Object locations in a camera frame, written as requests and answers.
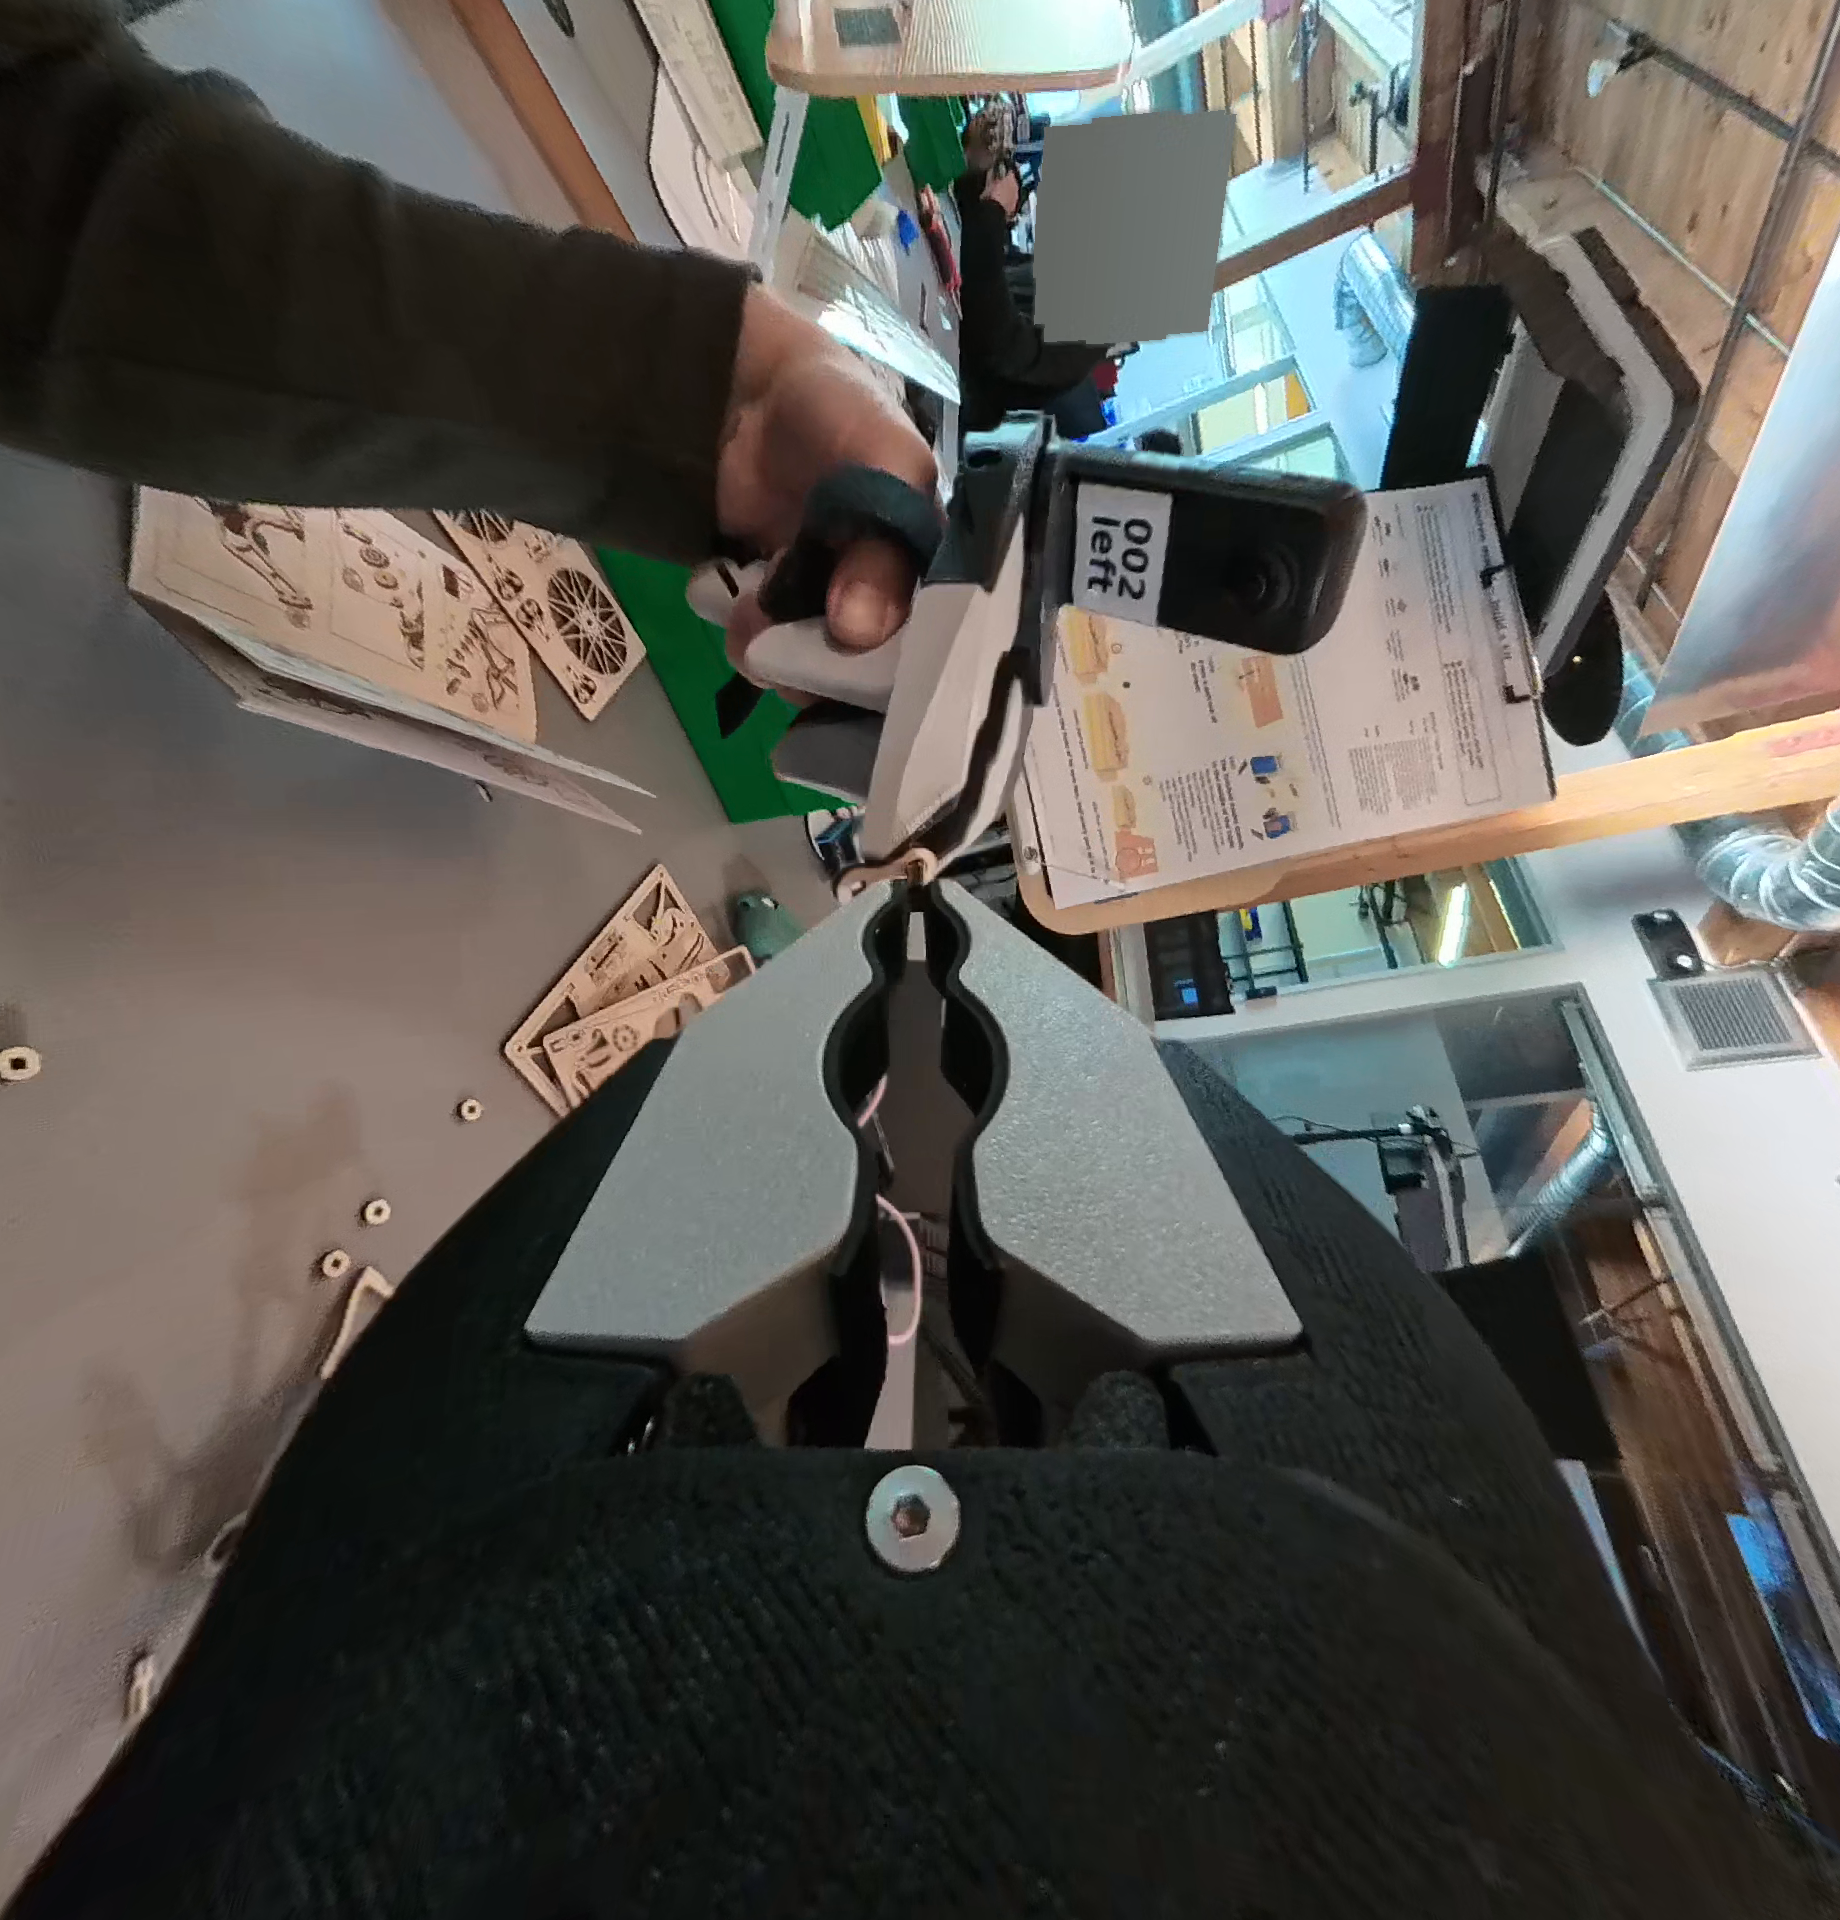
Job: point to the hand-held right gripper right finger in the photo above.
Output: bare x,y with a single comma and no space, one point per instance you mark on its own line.
1114,1187

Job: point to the round wooden board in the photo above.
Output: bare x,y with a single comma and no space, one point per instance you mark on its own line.
949,46

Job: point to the wall vent grille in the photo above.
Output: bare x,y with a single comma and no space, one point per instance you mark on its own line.
1735,1016

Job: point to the small wooden model piece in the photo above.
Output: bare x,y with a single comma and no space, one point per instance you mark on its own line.
869,876

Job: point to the model instruction booklet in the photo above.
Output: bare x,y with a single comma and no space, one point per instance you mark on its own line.
304,631

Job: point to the person's left hand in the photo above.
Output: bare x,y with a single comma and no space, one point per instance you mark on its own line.
815,421

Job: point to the teal plastic object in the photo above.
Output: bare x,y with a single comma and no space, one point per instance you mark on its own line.
765,927

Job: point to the wooden clipboard with instruction sheet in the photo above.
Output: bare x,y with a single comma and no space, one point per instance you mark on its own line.
1310,722

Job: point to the person's left forearm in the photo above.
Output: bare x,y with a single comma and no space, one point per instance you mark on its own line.
334,301

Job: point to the flexible silver duct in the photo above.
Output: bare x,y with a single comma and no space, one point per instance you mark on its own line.
1797,862

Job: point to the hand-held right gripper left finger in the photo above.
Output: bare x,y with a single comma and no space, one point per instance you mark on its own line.
709,1187

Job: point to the wooden part sheet with wheels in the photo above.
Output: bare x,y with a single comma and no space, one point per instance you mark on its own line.
559,616

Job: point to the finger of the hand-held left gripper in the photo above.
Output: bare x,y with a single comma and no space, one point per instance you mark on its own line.
1009,767
934,707

